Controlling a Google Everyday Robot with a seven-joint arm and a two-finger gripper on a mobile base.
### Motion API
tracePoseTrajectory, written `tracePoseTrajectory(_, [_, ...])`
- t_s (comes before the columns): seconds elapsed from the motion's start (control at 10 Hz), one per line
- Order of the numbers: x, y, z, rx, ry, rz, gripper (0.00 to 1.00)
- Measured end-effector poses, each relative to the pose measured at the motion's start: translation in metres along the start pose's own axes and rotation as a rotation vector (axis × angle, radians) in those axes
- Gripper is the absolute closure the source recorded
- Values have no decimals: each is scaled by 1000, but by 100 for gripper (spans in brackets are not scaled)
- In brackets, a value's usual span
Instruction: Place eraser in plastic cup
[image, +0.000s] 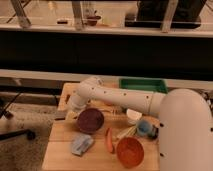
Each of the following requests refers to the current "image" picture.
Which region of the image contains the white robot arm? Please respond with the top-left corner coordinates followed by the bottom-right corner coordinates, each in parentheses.
top-left (68, 77), bottom-right (213, 171)

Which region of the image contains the white plastic cup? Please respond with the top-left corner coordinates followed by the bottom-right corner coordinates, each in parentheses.
top-left (126, 109), bottom-right (142, 125)

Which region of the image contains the blue cup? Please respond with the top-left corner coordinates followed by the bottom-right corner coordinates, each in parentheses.
top-left (137, 120), bottom-right (152, 136)

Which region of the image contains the green plastic tray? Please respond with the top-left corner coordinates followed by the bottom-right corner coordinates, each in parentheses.
top-left (119, 78), bottom-right (168, 93)

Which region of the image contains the purple bowl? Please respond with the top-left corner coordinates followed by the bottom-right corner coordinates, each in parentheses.
top-left (77, 108), bottom-right (104, 134)

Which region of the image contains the orange carrot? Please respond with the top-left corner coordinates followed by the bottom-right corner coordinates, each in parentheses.
top-left (105, 128), bottom-right (115, 154)

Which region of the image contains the blue grey cloth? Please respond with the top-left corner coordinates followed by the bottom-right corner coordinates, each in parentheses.
top-left (71, 134), bottom-right (94, 156)

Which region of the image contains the small dark object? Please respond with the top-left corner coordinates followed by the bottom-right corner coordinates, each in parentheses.
top-left (148, 126), bottom-right (159, 139)

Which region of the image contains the orange bowl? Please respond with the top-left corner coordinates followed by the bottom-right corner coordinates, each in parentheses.
top-left (116, 137), bottom-right (144, 168)

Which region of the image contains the black office chair base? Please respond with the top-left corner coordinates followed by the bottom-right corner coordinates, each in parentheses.
top-left (0, 93), bottom-right (36, 141)

